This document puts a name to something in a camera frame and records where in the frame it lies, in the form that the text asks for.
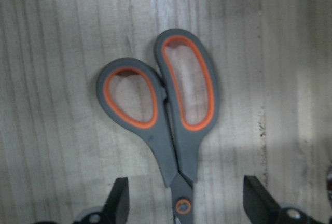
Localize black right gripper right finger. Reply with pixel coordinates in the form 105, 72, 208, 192
243, 175, 286, 223

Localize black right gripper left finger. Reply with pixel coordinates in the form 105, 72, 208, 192
101, 177, 129, 224

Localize orange grey scissors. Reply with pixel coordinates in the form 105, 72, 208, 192
96, 29, 219, 223

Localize light wood drawer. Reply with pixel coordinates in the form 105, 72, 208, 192
1, 0, 331, 223

